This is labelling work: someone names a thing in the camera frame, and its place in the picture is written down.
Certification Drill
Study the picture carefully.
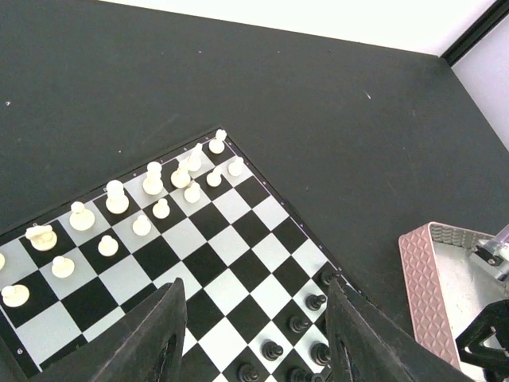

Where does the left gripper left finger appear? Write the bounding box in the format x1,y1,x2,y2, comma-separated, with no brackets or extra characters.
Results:
35,278,187,381

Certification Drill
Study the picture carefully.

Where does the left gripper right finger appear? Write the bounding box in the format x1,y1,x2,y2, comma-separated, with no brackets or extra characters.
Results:
326,279,471,381

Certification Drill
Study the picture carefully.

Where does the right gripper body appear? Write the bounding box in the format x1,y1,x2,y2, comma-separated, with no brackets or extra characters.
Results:
456,299,508,374

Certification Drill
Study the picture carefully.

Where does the black chess pawn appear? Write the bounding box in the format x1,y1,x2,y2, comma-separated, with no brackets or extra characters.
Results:
261,341,284,361
310,342,331,367
237,363,259,382
287,315,311,333

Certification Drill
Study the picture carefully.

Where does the black chess piece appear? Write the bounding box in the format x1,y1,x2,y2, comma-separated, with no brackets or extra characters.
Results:
320,271,340,287
305,294,327,311
286,367,314,382

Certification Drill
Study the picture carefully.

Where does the white chess pawn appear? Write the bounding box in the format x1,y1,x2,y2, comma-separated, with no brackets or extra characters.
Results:
51,256,75,279
1,284,30,308
132,215,152,236
227,157,244,177
98,235,119,257
206,166,223,188
152,197,170,220
184,181,201,204

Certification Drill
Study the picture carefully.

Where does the white chess king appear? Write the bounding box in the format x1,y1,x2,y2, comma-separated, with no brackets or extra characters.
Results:
142,162,164,195

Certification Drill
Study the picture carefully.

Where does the white chess rook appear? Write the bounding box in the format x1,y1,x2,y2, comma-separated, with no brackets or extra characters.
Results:
0,253,6,270
208,129,227,154

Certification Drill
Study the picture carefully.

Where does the pink metal tin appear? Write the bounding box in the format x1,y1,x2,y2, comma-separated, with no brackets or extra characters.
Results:
398,222,508,381

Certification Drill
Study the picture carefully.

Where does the black and white chessboard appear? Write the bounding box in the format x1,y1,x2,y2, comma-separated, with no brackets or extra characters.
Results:
1,133,340,381

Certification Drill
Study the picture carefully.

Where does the black frame post right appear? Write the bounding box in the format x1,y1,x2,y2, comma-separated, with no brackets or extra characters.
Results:
441,0,509,67

